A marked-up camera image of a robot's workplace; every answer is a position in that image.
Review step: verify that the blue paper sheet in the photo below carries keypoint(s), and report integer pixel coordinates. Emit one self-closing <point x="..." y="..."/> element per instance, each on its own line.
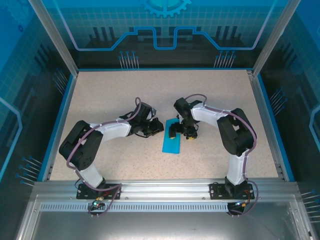
<point x="171" y="146"/>

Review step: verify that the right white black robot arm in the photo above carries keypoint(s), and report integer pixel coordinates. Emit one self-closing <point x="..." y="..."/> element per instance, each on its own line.
<point x="237" y="135"/>

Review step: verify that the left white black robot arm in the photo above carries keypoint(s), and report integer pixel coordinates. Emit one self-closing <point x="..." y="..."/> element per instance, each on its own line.
<point x="82" y="147"/>

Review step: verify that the blue table edge strip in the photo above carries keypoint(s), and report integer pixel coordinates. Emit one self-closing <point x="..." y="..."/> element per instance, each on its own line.
<point x="275" y="127"/>
<point x="59" y="127"/>

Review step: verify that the steel tray panel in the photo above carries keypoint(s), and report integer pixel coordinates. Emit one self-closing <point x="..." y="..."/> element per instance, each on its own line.
<point x="160" y="225"/>

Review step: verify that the aluminium mounting rail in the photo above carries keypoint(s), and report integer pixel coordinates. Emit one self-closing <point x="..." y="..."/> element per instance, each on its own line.
<point x="162" y="190"/>

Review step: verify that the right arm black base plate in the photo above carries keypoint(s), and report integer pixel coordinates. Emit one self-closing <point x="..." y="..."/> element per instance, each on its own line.
<point x="216" y="191"/>

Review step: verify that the aluminium side rail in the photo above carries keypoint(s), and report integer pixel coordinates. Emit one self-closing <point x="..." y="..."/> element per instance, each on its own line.
<point x="260" y="100"/>

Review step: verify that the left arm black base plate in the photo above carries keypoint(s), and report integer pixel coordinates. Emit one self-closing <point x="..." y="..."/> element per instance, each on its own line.
<point x="83" y="192"/>

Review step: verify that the aluminium frame post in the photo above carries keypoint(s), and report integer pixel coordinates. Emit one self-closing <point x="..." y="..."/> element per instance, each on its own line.
<point x="56" y="37"/>
<point x="275" y="37"/>

